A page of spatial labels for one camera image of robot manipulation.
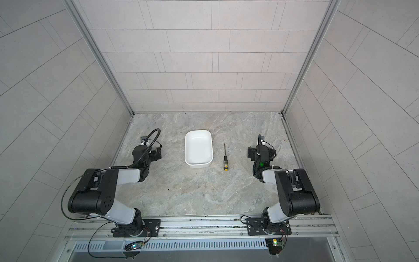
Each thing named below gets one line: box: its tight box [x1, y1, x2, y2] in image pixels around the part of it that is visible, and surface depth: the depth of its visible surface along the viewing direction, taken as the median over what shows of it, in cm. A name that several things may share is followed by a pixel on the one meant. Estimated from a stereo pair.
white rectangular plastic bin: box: [184, 129, 214, 169], surface depth 100 cm
